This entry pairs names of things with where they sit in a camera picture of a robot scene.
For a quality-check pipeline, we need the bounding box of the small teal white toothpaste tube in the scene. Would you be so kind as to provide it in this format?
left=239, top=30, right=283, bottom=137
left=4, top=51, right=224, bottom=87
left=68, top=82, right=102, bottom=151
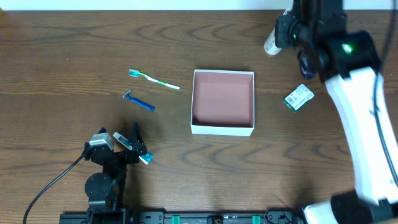
left=113, top=132, right=154, bottom=165

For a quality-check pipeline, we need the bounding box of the white squeeze tube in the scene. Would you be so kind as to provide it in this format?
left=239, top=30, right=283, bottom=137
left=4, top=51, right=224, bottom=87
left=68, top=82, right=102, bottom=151
left=264, top=9, right=293, bottom=55

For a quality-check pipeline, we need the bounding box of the green white soap box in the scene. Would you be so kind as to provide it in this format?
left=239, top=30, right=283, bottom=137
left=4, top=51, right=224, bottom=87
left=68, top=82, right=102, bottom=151
left=283, top=84, right=314, bottom=113

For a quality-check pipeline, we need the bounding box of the clear bottle dark blue cap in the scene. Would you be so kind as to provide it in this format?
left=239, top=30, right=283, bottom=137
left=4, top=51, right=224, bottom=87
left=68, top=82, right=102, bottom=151
left=297, top=50, right=316, bottom=80

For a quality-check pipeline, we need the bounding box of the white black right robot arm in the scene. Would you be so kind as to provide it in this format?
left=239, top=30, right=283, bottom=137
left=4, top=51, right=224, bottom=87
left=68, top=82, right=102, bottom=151
left=274, top=0, right=397, bottom=223

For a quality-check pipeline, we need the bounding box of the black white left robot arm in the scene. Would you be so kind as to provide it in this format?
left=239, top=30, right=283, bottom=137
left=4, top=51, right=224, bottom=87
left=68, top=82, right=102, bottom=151
left=82, top=123, right=147, bottom=212

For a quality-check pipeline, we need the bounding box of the blue disposable razor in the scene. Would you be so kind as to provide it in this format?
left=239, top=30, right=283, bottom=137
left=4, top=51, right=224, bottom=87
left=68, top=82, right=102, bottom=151
left=122, top=90, right=155, bottom=111

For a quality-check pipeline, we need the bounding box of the green white toothbrush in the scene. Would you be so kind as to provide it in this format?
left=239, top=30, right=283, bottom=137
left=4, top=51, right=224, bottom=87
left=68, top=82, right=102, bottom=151
left=128, top=68, right=180, bottom=90

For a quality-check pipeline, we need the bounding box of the white cardboard box pink interior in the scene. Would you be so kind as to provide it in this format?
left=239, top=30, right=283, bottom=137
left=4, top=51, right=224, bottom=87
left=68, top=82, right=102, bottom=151
left=190, top=69, right=255, bottom=137

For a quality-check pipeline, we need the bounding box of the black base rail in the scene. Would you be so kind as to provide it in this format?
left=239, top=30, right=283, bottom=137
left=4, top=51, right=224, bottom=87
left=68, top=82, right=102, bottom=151
left=59, top=209, right=306, bottom=224

